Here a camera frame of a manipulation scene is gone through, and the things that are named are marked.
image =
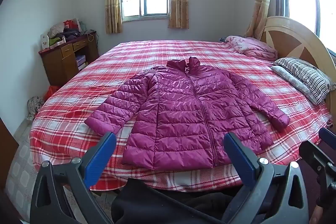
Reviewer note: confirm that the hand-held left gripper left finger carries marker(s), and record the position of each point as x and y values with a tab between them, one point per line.
101	158

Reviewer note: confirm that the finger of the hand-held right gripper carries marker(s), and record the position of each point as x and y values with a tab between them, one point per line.
312	151
328	136

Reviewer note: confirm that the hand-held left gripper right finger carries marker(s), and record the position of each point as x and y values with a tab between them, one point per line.
239	158

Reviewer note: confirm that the magenta puffer jacket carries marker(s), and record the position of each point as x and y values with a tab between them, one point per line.
183	113

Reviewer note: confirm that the purple clothes pile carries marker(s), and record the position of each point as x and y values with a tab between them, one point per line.
70	35

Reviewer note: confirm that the bed with red plaid sheet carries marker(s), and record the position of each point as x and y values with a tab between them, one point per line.
78	98

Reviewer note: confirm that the person's dark clothing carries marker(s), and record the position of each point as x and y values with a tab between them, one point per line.
157	203

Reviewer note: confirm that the red plastic bag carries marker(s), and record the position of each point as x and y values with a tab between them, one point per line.
51	92

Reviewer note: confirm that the black and white patterned bag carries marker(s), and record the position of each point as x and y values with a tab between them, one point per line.
34	107

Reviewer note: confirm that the stacked boxes in desk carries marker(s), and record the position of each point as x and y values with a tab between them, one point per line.
80	62

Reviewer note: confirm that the wooden desk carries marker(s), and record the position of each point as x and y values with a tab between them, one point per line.
56	66

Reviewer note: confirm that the wooden headboard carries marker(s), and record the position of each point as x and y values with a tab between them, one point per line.
288	37

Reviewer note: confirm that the pink folded blanket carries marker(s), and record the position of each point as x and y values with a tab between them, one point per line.
252	46

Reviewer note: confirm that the blue cloth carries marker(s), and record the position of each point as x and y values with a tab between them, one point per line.
222	39

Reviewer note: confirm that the green cloth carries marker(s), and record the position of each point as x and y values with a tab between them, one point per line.
54	41

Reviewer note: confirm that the white printed box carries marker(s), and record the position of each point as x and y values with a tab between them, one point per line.
44	41

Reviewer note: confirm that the white cloth bundle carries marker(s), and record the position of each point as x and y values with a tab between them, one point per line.
56	29

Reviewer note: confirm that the red gift bag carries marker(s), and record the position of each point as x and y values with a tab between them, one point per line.
70	24

